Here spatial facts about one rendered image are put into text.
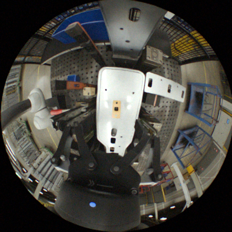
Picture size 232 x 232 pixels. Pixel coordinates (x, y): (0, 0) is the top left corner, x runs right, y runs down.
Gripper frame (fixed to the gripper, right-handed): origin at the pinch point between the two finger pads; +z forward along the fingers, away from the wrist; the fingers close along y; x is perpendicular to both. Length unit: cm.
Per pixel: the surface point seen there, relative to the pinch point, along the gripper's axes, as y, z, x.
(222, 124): 785, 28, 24
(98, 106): -9.1, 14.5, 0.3
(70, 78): -48, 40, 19
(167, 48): 21.9, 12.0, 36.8
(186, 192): 336, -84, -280
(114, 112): -0.8, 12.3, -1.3
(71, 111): -14.1, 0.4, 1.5
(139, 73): 8.4, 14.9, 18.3
